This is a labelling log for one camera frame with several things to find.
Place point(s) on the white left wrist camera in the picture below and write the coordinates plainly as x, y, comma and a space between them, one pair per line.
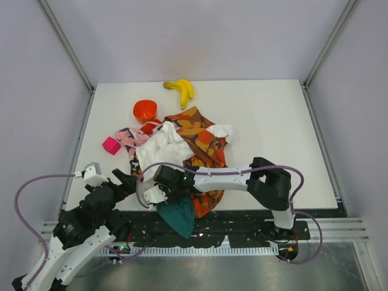
92, 175

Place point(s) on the white cloth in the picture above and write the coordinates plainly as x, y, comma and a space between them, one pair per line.
165, 145

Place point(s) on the orange brown camouflage cloth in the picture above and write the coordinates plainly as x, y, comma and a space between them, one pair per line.
208, 150

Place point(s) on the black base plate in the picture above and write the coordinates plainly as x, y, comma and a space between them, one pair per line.
197, 239

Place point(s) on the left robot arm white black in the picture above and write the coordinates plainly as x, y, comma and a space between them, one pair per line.
82, 231

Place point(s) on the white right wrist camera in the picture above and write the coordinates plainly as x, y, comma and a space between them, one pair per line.
154, 195

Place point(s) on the right aluminium frame post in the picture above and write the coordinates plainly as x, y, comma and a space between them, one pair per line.
334, 35

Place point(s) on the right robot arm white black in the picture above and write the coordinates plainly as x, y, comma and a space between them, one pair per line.
267, 183

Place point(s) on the aluminium frame post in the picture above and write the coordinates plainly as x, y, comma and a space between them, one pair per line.
63, 39
334, 35

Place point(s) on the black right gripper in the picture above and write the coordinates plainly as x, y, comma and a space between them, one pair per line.
160, 176

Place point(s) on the grey slotted cable duct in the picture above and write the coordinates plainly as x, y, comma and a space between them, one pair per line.
222, 250

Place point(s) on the teal cloth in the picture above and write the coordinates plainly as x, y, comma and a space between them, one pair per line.
179, 215

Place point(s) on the black orange patterned cloth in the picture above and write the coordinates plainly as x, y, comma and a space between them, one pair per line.
135, 168

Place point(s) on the orange plastic bowl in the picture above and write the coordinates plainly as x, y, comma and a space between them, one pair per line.
145, 110

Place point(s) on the pink cube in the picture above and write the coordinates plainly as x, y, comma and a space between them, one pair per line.
111, 146

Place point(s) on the pink patterned cloth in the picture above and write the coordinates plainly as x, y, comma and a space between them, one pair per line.
131, 139

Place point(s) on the yellow banana bunch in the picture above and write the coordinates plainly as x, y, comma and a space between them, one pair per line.
184, 87

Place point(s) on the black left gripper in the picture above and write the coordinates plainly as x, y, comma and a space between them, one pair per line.
112, 185

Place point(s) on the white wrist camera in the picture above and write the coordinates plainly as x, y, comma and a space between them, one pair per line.
154, 195
92, 175

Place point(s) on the left aluminium frame post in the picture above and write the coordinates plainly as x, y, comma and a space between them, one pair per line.
63, 39

